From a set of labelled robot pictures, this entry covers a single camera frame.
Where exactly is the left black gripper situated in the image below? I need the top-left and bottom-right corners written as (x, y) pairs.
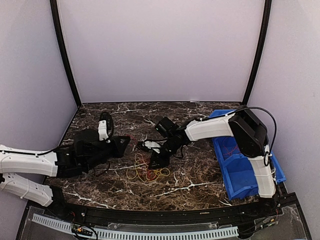
top-left (84, 135), bottom-right (130, 171)

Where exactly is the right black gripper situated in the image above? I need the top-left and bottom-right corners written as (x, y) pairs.
top-left (148, 137), bottom-right (183, 170)

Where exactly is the yellow cable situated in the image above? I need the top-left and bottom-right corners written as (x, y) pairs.
top-left (126, 152), bottom-right (171, 183)

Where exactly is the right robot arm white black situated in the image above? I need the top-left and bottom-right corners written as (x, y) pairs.
top-left (142, 105), bottom-right (277, 217)

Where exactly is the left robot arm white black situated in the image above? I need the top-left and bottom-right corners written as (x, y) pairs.
top-left (0, 129), bottom-right (131, 218)

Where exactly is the blue plastic divided bin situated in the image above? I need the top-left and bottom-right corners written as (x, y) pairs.
top-left (209, 109), bottom-right (287, 201)

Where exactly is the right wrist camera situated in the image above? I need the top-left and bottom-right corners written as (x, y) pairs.
top-left (137, 140), bottom-right (161, 154)

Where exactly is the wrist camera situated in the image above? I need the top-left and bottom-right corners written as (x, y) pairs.
top-left (97, 112), bottom-right (115, 141)
top-left (137, 140), bottom-right (161, 154)

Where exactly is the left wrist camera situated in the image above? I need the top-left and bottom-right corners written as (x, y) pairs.
top-left (97, 112), bottom-right (115, 141)

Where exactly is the black front rail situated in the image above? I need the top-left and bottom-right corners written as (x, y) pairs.
top-left (24, 193), bottom-right (301, 228)

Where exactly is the white slotted cable duct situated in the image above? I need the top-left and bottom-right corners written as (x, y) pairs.
top-left (31, 213), bottom-right (239, 240)

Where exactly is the left black frame post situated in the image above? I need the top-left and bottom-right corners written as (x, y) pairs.
top-left (49, 0), bottom-right (82, 108)

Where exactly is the black frame post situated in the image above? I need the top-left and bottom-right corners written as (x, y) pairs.
top-left (242, 0), bottom-right (272, 105)
top-left (49, 0), bottom-right (82, 108)

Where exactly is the right black frame post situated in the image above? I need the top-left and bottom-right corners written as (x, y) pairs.
top-left (242, 0), bottom-right (272, 105)

